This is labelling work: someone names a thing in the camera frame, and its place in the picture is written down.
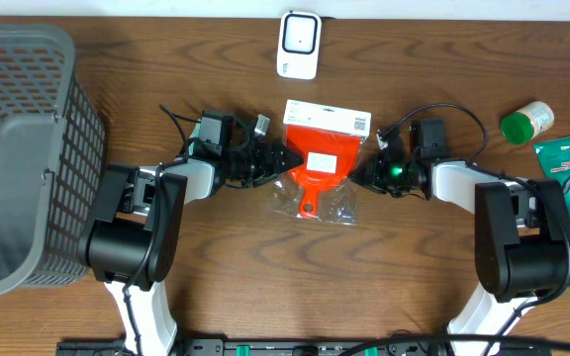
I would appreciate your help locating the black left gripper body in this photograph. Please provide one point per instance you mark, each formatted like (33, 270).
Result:
(275, 163)

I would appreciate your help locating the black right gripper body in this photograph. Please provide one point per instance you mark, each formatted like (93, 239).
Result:
(373, 174)

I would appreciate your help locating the red tool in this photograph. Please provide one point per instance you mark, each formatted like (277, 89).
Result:
(329, 140)

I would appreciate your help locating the green lid jar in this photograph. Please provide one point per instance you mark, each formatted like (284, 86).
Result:
(528, 122)

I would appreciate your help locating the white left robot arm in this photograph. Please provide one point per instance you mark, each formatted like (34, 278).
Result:
(131, 234)

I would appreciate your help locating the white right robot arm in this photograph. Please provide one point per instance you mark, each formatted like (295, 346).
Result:
(521, 232)

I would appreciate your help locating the white barcode scanner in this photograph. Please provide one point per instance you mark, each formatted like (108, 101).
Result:
(299, 45)

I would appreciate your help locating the grey plastic shopping basket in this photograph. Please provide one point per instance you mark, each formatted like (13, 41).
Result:
(52, 152)

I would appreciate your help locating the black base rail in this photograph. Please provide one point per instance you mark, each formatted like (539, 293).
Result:
(219, 347)

